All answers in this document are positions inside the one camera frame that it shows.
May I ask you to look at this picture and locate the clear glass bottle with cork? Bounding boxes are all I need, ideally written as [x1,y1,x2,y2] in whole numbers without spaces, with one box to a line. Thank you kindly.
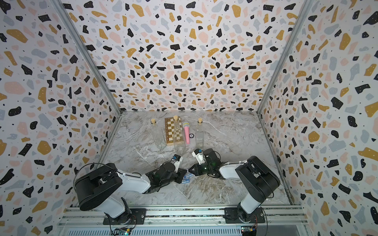
[195,118,204,149]

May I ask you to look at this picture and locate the glass bottle blue label back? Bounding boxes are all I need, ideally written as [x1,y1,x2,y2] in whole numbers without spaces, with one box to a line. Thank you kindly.
[151,119,166,151]

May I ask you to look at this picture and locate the glass bottle blue label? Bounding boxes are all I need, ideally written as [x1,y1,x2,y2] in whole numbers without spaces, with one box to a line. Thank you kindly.
[173,116,186,156]
[151,119,166,151]

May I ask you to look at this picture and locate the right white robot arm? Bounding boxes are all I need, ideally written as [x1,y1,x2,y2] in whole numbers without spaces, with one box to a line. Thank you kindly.
[189,148,281,224]

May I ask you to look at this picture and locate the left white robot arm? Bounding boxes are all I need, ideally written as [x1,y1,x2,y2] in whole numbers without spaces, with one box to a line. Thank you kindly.
[74,159,187,225]

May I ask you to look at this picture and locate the wooden chessboard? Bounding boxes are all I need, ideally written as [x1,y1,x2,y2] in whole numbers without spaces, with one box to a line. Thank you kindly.
[164,116,186,146]

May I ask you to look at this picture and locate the pink toy microphone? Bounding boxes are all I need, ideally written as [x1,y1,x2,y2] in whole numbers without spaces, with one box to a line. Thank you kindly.
[182,122,190,145]

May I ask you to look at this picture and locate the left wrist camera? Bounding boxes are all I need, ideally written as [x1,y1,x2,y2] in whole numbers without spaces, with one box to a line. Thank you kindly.
[171,154,182,173]

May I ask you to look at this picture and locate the left metal corner post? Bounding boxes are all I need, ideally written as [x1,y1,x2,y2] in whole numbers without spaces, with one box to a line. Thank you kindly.
[51,0,122,116]

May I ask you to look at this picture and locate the metal corner post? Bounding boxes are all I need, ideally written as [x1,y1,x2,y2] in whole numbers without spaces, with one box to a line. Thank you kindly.
[51,0,122,116]
[257,0,314,115]

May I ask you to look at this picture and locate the right metal corner post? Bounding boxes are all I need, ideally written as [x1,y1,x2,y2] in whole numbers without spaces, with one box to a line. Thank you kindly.
[257,0,314,115]

